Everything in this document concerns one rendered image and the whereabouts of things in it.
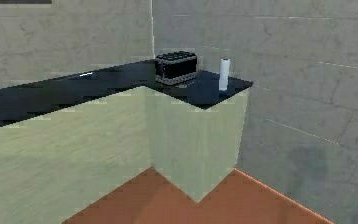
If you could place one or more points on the black toaster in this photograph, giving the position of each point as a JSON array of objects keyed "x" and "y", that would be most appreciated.
[{"x": 175, "y": 68}]

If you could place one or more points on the pale green kitchen counter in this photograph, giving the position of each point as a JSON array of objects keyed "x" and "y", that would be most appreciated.
[{"x": 87, "y": 143}]

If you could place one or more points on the white paper towel roll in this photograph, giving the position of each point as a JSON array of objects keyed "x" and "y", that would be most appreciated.
[{"x": 224, "y": 74}]

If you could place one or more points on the dark framed wall picture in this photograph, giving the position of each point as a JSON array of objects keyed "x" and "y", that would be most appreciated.
[{"x": 18, "y": 1}]

